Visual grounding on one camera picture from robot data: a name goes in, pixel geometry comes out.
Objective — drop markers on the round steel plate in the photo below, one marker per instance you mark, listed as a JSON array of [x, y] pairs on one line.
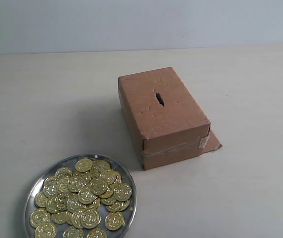
[[129, 213]]

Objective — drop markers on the gold coin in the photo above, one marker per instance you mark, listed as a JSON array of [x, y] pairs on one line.
[[90, 218], [83, 165], [98, 186], [75, 183], [39, 216], [63, 170], [46, 230], [97, 233], [122, 192], [85, 196], [72, 232], [114, 220]]

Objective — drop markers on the brown cardboard box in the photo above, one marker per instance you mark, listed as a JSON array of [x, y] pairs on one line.
[[165, 122]]

